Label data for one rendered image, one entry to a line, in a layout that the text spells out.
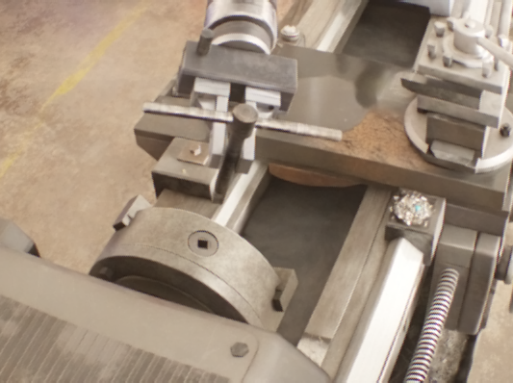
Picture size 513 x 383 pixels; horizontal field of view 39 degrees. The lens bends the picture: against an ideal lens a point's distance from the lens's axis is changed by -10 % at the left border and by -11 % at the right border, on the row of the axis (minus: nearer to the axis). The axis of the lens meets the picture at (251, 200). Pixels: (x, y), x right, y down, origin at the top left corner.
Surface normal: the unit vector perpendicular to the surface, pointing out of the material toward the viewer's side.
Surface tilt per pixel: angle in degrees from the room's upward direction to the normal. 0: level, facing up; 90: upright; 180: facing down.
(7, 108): 0
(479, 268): 90
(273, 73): 20
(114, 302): 0
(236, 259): 38
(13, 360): 0
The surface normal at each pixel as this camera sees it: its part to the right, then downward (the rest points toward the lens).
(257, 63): 0.23, -0.56
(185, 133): -0.07, -0.71
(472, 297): -0.37, 0.67
